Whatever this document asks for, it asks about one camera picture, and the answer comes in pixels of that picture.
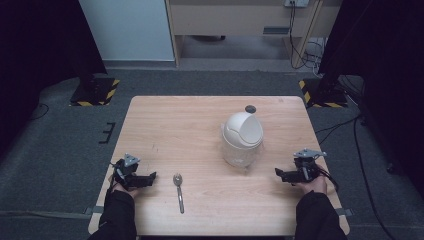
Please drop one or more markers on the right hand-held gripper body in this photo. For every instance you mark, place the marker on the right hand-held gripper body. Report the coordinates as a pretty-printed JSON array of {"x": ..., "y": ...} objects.
[{"x": 307, "y": 166}]

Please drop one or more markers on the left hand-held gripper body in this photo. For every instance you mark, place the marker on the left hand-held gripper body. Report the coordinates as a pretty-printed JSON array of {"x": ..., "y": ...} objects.
[{"x": 125, "y": 169}]

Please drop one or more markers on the metal spoon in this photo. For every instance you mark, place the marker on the metal spoon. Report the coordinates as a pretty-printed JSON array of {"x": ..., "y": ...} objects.
[{"x": 179, "y": 190}]

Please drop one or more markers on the white swing-lid trash can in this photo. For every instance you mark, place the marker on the white swing-lid trash can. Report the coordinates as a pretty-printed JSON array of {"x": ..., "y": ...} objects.
[{"x": 241, "y": 138}]

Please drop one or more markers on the person's left hand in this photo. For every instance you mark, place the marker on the person's left hand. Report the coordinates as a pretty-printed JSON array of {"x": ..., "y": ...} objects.
[{"x": 128, "y": 191}]

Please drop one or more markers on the person's right hand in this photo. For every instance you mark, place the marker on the person's right hand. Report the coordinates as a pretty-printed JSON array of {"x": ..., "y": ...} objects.
[{"x": 314, "y": 185}]

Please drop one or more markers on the grey tape strip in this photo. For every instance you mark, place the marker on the grey tape strip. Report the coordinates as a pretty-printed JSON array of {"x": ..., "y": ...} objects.
[
  {"x": 94, "y": 210},
  {"x": 344, "y": 212}
]

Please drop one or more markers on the dark round table grommet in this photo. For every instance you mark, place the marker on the dark round table grommet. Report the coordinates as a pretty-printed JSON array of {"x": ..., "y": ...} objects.
[{"x": 250, "y": 109}]

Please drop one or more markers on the black striped stand base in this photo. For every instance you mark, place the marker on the black striped stand base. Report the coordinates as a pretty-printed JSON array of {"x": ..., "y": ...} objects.
[
  {"x": 325, "y": 96},
  {"x": 95, "y": 93}
]

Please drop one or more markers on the black curtain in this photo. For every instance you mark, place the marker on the black curtain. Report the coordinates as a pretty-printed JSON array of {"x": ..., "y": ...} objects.
[
  {"x": 36, "y": 50},
  {"x": 383, "y": 50}
]

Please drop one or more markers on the white panel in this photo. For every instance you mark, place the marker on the white panel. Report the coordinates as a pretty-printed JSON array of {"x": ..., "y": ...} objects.
[{"x": 126, "y": 30}]

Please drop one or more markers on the grey power strip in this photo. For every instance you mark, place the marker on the grey power strip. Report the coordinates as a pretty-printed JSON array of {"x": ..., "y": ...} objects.
[{"x": 296, "y": 2}]

